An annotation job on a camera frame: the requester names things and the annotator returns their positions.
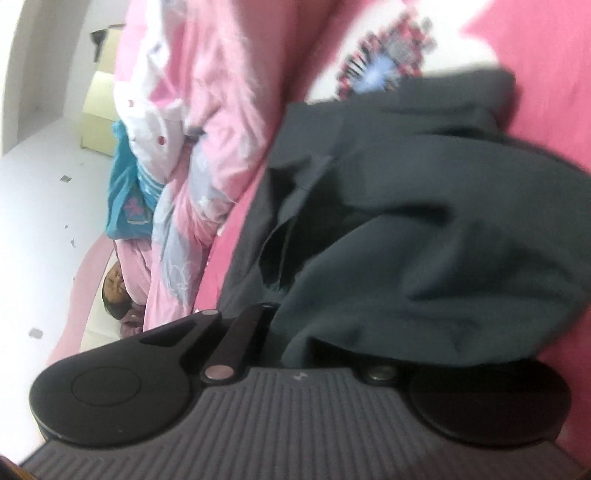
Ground dark green garment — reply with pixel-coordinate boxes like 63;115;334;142
218;69;590;368

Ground doll with dark hair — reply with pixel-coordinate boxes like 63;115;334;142
101;262;145;338

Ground teal patterned cloth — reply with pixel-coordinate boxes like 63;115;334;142
105;120;163;240

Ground light pink quilt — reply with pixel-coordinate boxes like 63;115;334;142
113;1;337;329

